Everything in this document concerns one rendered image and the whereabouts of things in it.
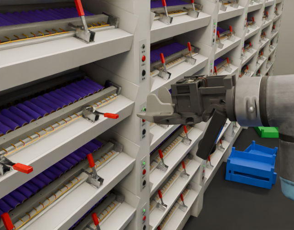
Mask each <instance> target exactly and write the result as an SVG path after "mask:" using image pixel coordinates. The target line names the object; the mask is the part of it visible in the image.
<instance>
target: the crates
mask: <svg viewBox="0 0 294 230"><path fill-rule="evenodd" d="M254 128H255V130H256V131H257V133H258V134H259V136H260V137H261V138H278V137H279V131H278V127H264V126H254ZM277 150H278V147H275V148H274V149H271V148H268V147H265V146H261V145H258V144H255V141H252V144H251V145H250V146H249V147H248V148H247V149H246V150H244V151H243V152H241V151H236V150H235V147H232V151H231V154H230V156H229V157H228V159H227V168H226V178H225V179H226V180H230V181H235V182H239V183H244V184H249V185H253V186H258V187H262V188H268V189H271V187H272V184H275V182H276V176H277V174H276V172H274V165H275V158H276V156H277Z"/></svg>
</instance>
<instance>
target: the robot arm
mask: <svg viewBox="0 0 294 230"><path fill-rule="evenodd" d="M171 91H172V94H170V92H169V91H168V89H167V88H166V87H161V88H159V91H158V97H157V96H156V95H155V94H149V95H148V96H147V102H146V108H144V111H146V112H144V113H137V116H138V117H139V118H141V119H143V120H146V121H149V122H152V123H155V124H162V125H179V124H184V125H190V124H198V123H201V122H208V121H209V119H210V118H211V117H212V118H211V121H210V123H209V125H208V127H207V130H206V132H205V134H204V136H203V138H202V139H201V140H200V141H199V143H198V150H197V152H196V156H198V157H199V158H201V159H203V160H206V159H207V158H208V157H209V155H211V154H212V153H213V152H214V151H215V150H216V142H217V140H218V138H219V135H220V133H221V131H222V130H223V127H224V125H225V123H226V121H227V119H229V120H230V121H231V122H233V121H237V123H238V124H239V125H240V126H264V127H278V131H279V159H280V176H279V179H280V180H281V189H282V192H283V194H284V195H285V196H286V197H287V198H289V199H290V200H293V201H294V74H289V75H276V76H266V77H264V76H261V77H248V78H239V79H238V80H237V81H236V74H226V75H215V76H208V74H205V75H194V76H184V78H182V79H180V80H178V81H177V82H176V83H175V84H171Z"/></svg>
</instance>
